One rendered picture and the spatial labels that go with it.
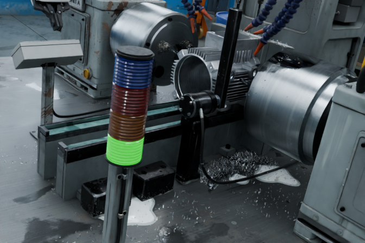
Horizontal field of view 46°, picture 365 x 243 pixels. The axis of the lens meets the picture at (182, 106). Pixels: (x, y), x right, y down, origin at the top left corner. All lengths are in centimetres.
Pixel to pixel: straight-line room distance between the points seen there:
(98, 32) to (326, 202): 94
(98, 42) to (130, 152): 88
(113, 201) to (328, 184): 46
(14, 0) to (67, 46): 566
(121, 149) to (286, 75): 48
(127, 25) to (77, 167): 59
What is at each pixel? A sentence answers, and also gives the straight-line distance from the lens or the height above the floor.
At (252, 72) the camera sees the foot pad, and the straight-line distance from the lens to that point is 126.
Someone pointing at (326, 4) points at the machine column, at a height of 127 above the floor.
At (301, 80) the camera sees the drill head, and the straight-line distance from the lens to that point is 101.
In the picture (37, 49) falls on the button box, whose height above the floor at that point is 107.
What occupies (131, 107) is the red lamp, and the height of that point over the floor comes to 114.
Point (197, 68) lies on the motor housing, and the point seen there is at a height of 102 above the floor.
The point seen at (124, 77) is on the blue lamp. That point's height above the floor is 118.
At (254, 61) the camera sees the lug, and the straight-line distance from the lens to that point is 129.
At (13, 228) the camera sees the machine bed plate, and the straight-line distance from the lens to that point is 96.
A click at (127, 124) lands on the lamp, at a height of 111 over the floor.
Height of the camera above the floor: 139
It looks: 21 degrees down
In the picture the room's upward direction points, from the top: 9 degrees clockwise
